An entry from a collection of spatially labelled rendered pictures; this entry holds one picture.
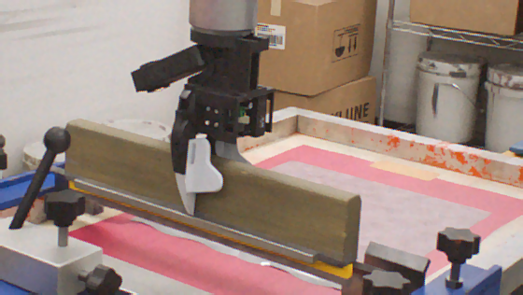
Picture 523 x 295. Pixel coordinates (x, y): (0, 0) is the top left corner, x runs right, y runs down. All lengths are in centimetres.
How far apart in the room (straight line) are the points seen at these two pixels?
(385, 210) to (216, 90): 45
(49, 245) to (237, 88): 27
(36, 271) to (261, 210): 28
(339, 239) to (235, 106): 18
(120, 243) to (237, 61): 33
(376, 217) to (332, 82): 317
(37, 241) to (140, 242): 34
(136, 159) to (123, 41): 288
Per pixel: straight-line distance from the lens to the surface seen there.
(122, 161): 125
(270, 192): 112
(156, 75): 118
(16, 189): 138
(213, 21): 110
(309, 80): 445
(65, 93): 391
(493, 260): 128
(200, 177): 115
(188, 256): 129
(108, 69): 406
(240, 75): 111
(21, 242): 101
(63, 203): 97
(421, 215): 150
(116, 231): 137
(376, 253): 117
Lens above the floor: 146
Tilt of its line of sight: 15 degrees down
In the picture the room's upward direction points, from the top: 3 degrees clockwise
